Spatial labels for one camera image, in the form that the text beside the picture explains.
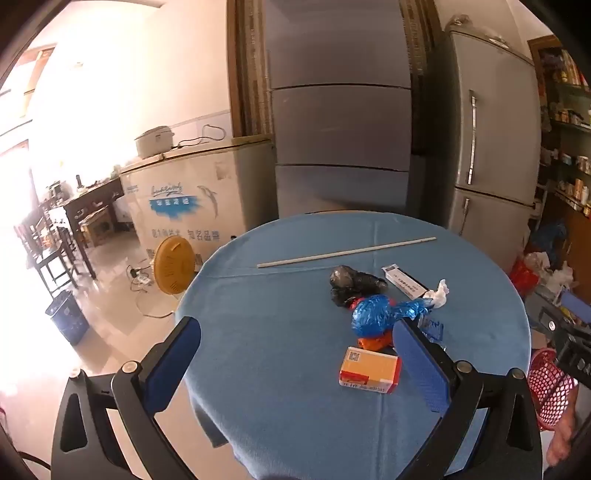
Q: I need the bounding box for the red plastic basket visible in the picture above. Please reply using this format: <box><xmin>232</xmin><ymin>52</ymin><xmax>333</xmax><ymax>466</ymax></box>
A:
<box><xmin>526</xmin><ymin>348</ymin><xmax>580</xmax><ymax>432</ymax></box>

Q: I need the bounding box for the orange and white box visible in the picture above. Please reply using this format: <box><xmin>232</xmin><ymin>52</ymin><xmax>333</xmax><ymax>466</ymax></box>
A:
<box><xmin>338</xmin><ymin>346</ymin><xmax>402</xmax><ymax>394</ymax></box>

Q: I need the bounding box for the square plastic bin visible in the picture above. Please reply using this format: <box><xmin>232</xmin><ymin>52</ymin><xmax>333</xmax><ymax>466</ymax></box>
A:
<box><xmin>45</xmin><ymin>290</ymin><xmax>90</xmax><ymax>346</ymax></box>

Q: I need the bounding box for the blue plastic bag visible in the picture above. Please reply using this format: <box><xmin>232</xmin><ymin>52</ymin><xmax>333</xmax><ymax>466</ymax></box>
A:
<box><xmin>351</xmin><ymin>294</ymin><xmax>435</xmax><ymax>340</ymax></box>

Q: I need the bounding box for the yellow floor fan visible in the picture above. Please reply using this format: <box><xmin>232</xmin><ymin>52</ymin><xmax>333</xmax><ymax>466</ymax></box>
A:
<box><xmin>135</xmin><ymin>235</ymin><xmax>204</xmax><ymax>319</ymax></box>

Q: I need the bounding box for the white shopping bag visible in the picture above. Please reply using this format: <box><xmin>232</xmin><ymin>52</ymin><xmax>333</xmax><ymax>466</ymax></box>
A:
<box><xmin>524</xmin><ymin>251</ymin><xmax>575</xmax><ymax>296</ymax></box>

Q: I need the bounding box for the blue and white wrapper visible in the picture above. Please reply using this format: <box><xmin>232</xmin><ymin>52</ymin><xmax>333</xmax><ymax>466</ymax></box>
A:
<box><xmin>418</xmin><ymin>314</ymin><xmax>446</xmax><ymax>344</ymax></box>

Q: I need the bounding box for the long white stick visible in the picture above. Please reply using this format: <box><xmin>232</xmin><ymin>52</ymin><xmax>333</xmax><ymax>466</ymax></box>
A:
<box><xmin>257</xmin><ymin>237</ymin><xmax>437</xmax><ymax>269</ymax></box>

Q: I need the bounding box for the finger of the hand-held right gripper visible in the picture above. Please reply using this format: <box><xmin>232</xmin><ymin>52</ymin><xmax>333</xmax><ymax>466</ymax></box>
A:
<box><xmin>560</xmin><ymin>292</ymin><xmax>591</xmax><ymax>320</ymax></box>
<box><xmin>538</xmin><ymin>305</ymin><xmax>591</xmax><ymax>344</ymax></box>

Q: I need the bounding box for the red shopping bag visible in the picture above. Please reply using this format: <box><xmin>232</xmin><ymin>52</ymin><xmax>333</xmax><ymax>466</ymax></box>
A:
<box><xmin>509</xmin><ymin>259</ymin><xmax>540</xmax><ymax>297</ymax></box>

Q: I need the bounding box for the wooden door frame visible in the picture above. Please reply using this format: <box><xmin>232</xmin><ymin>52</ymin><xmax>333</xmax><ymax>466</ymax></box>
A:
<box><xmin>226</xmin><ymin>0</ymin><xmax>278</xmax><ymax>139</ymax></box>

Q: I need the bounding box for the silver two-door refrigerator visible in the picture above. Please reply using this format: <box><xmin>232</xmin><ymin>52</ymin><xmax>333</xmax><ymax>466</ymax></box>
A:
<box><xmin>429</xmin><ymin>18</ymin><xmax>548</xmax><ymax>273</ymax></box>

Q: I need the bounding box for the large blue plastic sack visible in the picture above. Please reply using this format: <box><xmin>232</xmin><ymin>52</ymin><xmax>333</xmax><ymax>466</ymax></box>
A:
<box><xmin>529</xmin><ymin>220</ymin><xmax>568</xmax><ymax>259</ymax></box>

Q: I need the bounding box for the white chest freezer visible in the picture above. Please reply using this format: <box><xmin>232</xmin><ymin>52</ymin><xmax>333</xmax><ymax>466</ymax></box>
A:
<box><xmin>119</xmin><ymin>136</ymin><xmax>278</xmax><ymax>278</ymax></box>

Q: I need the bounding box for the black plastic bag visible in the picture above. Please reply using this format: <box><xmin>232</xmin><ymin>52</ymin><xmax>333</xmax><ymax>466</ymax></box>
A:
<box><xmin>329</xmin><ymin>265</ymin><xmax>389</xmax><ymax>309</ymax></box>

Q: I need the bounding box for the person's right hand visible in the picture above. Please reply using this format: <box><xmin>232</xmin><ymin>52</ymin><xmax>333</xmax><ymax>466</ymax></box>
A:
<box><xmin>546</xmin><ymin>406</ymin><xmax>578</xmax><ymax>468</ymax></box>

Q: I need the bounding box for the grey multi-door refrigerator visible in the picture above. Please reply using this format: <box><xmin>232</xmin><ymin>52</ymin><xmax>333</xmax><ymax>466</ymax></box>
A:
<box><xmin>263</xmin><ymin>0</ymin><xmax>414</xmax><ymax>222</ymax></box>

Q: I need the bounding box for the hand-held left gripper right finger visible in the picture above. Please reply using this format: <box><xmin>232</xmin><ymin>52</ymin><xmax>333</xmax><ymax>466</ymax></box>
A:
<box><xmin>392</xmin><ymin>318</ymin><xmax>544</xmax><ymax>480</ymax></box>

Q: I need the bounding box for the blue tablecloth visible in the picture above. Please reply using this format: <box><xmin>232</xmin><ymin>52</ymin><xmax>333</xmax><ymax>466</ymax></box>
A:
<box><xmin>174</xmin><ymin>211</ymin><xmax>532</xmax><ymax>480</ymax></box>

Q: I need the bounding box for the white tissue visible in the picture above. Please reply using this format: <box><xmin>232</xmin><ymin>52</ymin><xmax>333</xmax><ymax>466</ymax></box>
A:
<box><xmin>422</xmin><ymin>279</ymin><xmax>450</xmax><ymax>309</ymax></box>

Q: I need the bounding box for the white rice cooker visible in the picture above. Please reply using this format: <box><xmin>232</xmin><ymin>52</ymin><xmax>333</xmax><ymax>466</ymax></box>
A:
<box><xmin>135</xmin><ymin>126</ymin><xmax>175</xmax><ymax>158</ymax></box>

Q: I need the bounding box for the long white carton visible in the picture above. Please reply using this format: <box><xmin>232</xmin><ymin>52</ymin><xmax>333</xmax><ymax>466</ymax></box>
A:
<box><xmin>381</xmin><ymin>263</ymin><xmax>428</xmax><ymax>300</ymax></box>

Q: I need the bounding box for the red plastic bag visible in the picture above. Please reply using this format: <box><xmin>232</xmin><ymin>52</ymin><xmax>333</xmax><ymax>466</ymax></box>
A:
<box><xmin>348</xmin><ymin>298</ymin><xmax>397</xmax><ymax>352</ymax></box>

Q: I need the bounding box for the dark wooden chair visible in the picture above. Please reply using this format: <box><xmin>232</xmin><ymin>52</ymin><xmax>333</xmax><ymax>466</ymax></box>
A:
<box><xmin>14</xmin><ymin>208</ymin><xmax>77</xmax><ymax>296</ymax></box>

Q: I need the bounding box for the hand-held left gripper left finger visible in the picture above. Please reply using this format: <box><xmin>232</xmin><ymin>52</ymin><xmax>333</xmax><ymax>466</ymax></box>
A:
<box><xmin>51</xmin><ymin>316</ymin><xmax>204</xmax><ymax>480</ymax></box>

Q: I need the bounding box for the wooden shelf with goods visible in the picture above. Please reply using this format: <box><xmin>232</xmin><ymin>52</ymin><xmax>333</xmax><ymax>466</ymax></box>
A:
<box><xmin>529</xmin><ymin>34</ymin><xmax>591</xmax><ymax>213</ymax></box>

